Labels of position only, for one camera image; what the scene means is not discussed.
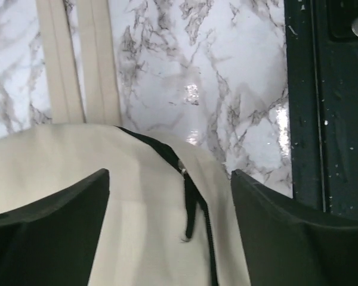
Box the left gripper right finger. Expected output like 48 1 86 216
231 170 358 285

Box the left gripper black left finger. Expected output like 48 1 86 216
0 169 110 286

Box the beige canvas backpack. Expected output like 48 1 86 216
0 1 251 285

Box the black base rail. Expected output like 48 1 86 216
285 0 358 220

